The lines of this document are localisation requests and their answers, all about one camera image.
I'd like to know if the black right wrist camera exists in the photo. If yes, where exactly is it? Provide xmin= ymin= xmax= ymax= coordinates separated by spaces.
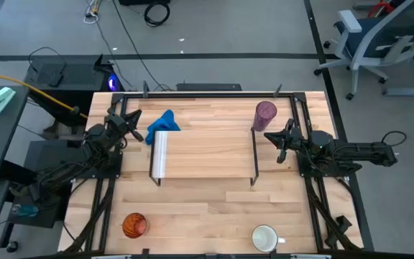
xmin=284 ymin=117 xmax=296 ymax=135

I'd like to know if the white ceramic mug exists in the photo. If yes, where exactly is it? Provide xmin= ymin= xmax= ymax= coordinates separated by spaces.
xmin=251 ymin=224 xmax=286 ymax=253

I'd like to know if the blue cloth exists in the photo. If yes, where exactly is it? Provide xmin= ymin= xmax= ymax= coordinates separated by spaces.
xmin=144 ymin=109 xmax=181 ymax=145

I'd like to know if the black power strip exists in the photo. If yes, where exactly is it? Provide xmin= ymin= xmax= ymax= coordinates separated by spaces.
xmin=176 ymin=83 xmax=243 ymax=92

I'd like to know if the thin black floor cable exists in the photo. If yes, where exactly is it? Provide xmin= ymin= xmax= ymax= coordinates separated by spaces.
xmin=111 ymin=0 xmax=167 ymax=91

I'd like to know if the black computer tower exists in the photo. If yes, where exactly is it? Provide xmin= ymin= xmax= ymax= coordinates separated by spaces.
xmin=23 ymin=53 xmax=121 ymax=109

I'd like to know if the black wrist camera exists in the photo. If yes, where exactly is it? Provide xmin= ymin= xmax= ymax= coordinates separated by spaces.
xmin=105 ymin=107 xmax=121 ymax=122
xmin=284 ymin=117 xmax=296 ymax=135

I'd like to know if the orange plastic cup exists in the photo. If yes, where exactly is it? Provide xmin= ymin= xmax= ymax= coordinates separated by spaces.
xmin=121 ymin=212 xmax=150 ymax=239

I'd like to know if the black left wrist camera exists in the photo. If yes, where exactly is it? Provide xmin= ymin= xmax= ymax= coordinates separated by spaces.
xmin=105 ymin=107 xmax=121 ymax=122

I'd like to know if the purple plastic tumbler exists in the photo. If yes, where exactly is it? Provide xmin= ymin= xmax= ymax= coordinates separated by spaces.
xmin=252 ymin=100 xmax=278 ymax=132

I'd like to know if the blue metallic can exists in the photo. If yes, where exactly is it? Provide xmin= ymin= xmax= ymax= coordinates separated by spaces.
xmin=11 ymin=203 xmax=40 ymax=218

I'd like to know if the mint green stapler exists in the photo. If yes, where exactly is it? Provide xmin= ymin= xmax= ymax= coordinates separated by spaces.
xmin=0 ymin=86 xmax=17 ymax=115

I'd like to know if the yellow floor cable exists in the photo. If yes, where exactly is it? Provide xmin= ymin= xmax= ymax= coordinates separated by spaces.
xmin=0 ymin=68 xmax=88 ymax=119

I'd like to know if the white cable bundle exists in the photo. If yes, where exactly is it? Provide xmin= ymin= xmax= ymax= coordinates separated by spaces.
xmin=83 ymin=0 xmax=102 ymax=25

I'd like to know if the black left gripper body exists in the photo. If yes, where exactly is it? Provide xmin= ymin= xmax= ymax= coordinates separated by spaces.
xmin=106 ymin=114 xmax=133 ymax=138

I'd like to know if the grey desk foot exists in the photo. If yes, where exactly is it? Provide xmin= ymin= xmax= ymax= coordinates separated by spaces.
xmin=382 ymin=79 xmax=414 ymax=98

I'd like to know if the coiled black cable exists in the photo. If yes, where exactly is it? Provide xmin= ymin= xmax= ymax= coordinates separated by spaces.
xmin=144 ymin=1 xmax=171 ymax=28

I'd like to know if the black low cart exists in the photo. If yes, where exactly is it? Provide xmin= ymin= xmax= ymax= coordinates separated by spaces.
xmin=0 ymin=139 xmax=86 ymax=249

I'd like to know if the grey and blue office chair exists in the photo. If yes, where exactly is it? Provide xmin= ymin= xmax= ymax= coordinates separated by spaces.
xmin=313 ymin=0 xmax=414 ymax=101

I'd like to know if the small black adapter box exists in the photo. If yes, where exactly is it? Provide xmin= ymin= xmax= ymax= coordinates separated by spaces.
xmin=47 ymin=73 xmax=65 ymax=88

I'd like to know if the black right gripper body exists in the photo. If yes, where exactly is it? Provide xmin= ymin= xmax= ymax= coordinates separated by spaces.
xmin=285 ymin=129 xmax=308 ymax=152

